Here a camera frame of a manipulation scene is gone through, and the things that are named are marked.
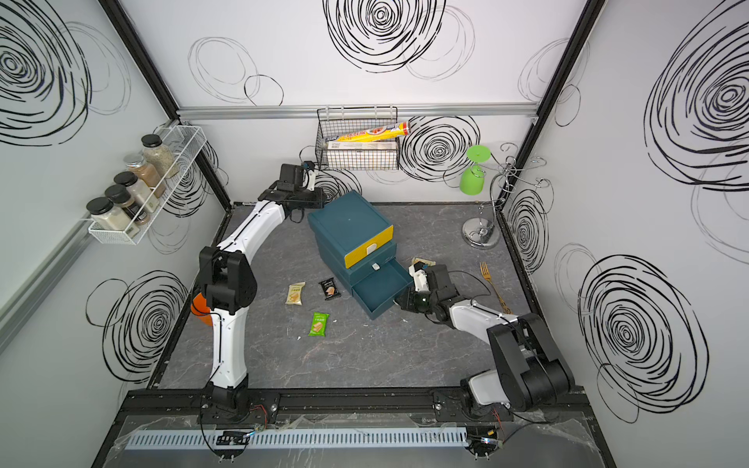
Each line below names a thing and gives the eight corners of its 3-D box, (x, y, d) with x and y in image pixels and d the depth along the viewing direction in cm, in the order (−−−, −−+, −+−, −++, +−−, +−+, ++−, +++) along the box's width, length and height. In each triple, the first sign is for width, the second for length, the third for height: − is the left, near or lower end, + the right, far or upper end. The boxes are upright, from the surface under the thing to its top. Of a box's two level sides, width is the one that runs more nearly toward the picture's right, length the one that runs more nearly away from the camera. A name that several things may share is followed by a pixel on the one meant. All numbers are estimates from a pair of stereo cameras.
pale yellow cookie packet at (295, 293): (286, 305, 94) (284, 302, 92) (291, 284, 99) (289, 281, 97) (301, 305, 94) (300, 302, 92) (305, 284, 99) (304, 281, 97)
